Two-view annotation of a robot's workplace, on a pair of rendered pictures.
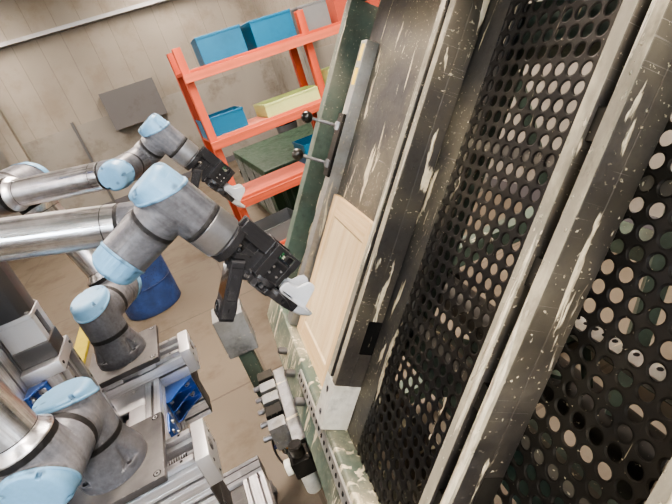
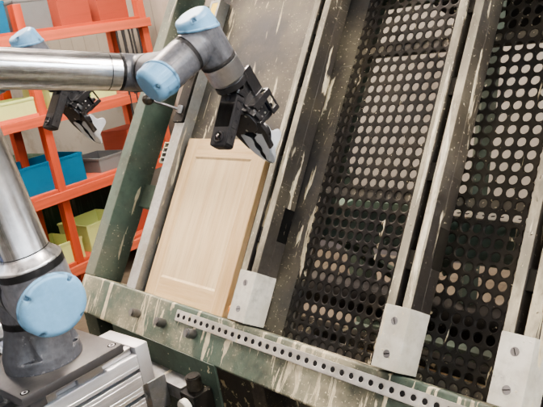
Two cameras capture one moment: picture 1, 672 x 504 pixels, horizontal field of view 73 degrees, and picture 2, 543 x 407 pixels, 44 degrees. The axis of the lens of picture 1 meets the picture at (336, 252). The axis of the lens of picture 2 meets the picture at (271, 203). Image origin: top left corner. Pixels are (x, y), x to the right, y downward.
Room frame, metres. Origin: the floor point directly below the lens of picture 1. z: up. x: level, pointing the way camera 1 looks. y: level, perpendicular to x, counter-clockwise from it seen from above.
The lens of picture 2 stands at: (-0.51, 0.85, 1.60)
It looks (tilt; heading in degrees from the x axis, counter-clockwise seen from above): 15 degrees down; 329
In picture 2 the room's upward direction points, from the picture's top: 10 degrees counter-clockwise
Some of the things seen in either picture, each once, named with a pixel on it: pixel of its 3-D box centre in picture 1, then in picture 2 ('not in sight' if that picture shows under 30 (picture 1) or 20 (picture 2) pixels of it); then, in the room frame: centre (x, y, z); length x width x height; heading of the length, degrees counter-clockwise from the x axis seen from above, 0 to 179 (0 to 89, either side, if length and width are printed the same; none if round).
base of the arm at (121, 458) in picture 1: (103, 449); (37, 334); (0.81, 0.63, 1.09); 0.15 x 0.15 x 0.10
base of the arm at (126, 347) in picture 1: (115, 342); not in sight; (1.28, 0.76, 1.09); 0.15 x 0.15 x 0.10
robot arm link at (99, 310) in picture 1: (98, 311); not in sight; (1.29, 0.75, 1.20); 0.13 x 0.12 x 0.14; 170
